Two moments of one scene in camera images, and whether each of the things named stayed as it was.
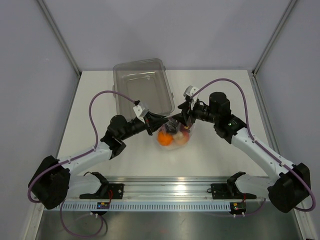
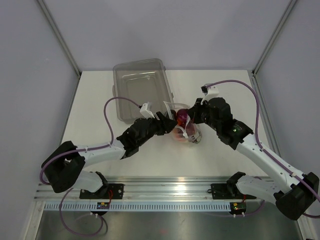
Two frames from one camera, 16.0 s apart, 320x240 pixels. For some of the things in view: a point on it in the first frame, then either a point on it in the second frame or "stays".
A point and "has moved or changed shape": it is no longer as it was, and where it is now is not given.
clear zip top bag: x=173 y=135 has moved or changed shape
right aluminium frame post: x=287 y=10 stays
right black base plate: x=229 y=191 stays
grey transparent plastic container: x=146 y=81 stays
